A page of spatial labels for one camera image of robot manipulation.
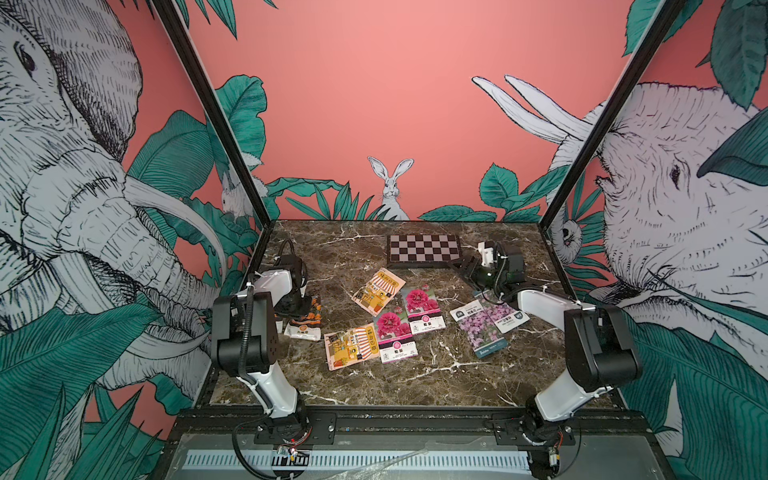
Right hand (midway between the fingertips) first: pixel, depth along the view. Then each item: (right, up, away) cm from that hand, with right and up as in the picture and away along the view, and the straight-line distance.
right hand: (451, 263), depth 91 cm
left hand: (-49, -15, +3) cm, 52 cm away
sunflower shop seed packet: (-24, -11, +10) cm, 28 cm away
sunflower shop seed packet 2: (-31, -25, -3) cm, 39 cm away
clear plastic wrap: (-21, -48, -22) cm, 56 cm away
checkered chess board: (-7, +3, +17) cm, 19 cm away
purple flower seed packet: (+18, -18, +4) cm, 26 cm away
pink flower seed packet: (-9, -15, +5) cm, 18 cm away
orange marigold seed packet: (-44, -20, 0) cm, 48 cm away
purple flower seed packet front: (+9, -21, +2) cm, 23 cm away
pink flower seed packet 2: (-17, -23, 0) cm, 29 cm away
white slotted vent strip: (-26, -46, -21) cm, 57 cm away
